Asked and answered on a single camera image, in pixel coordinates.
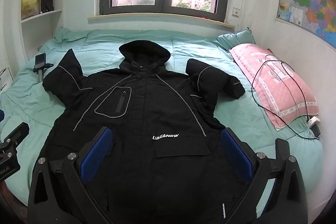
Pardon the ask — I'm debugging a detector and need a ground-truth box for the wooden window sill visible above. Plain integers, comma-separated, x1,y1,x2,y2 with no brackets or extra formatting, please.
88,14,234,29

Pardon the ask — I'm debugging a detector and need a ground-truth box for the pink quilted pillow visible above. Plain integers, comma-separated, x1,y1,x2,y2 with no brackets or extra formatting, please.
229,43,319,131

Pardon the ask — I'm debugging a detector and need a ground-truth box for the black charging cable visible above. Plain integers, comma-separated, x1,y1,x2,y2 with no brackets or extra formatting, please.
251,54,319,139

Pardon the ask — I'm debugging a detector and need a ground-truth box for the white printed board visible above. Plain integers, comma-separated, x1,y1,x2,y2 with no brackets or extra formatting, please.
0,67,13,93

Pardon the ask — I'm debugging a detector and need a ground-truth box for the teal pillow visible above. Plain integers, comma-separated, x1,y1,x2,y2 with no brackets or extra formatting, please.
217,29,256,51

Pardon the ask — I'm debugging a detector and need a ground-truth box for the black hooded jacket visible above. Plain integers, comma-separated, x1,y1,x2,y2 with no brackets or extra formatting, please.
29,40,263,224

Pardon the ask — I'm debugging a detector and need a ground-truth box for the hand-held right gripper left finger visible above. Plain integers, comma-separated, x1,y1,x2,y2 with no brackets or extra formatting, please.
27,126,114,224

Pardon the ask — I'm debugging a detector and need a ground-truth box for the teal quilt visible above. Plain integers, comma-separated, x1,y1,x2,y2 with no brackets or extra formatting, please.
0,27,324,216

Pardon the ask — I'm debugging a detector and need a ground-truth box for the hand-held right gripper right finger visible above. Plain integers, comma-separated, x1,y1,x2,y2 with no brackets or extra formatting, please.
220,128,308,224

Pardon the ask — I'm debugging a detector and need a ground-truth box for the white charger plug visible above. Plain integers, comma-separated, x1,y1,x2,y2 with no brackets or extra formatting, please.
307,116,321,128

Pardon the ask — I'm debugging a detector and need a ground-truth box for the black box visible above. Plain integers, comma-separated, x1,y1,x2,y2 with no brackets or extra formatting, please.
39,0,54,13

